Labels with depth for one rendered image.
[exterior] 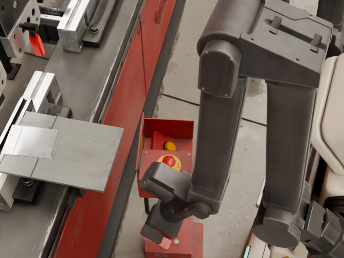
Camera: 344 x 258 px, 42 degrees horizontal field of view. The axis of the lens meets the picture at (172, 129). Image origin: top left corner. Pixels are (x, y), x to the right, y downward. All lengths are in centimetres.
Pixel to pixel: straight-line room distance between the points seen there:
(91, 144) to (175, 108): 133
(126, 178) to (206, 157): 149
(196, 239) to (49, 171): 109
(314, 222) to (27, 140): 71
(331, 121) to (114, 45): 90
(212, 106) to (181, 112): 184
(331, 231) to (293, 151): 23
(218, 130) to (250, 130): 177
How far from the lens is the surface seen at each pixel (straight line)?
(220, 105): 56
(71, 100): 138
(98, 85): 140
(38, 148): 115
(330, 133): 78
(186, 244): 193
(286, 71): 47
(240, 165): 225
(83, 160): 110
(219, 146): 63
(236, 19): 47
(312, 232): 76
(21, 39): 109
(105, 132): 114
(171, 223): 93
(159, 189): 83
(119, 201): 210
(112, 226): 205
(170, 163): 130
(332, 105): 80
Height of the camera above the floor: 194
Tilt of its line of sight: 56 degrees down
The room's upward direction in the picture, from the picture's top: straight up
